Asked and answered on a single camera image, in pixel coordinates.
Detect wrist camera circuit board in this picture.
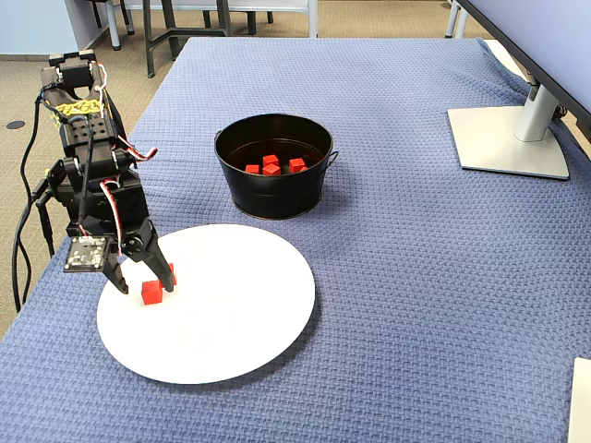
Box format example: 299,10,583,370
62,235,112,273

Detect blue woven table cloth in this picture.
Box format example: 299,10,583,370
0,36,591,443

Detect dark grey table frame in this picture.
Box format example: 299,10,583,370
142,0,232,78

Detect black base cable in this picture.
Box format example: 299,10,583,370
34,184,59,259
11,198,47,315

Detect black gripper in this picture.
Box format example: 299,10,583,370
67,173,177,295

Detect white round plate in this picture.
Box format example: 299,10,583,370
95,223,318,386

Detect white red servo wire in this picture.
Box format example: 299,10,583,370
99,138,161,257
90,61,111,117

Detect monitor with silver stand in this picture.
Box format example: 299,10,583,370
446,0,591,181

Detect white table leg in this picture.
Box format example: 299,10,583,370
443,0,468,41

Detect black camera cable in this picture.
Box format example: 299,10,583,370
20,82,98,241

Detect yellow patterned tape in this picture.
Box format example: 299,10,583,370
54,99,106,117

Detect black metal bucket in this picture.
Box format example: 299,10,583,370
214,113,340,221

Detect black chair legs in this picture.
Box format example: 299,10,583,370
202,9,274,37
90,0,138,37

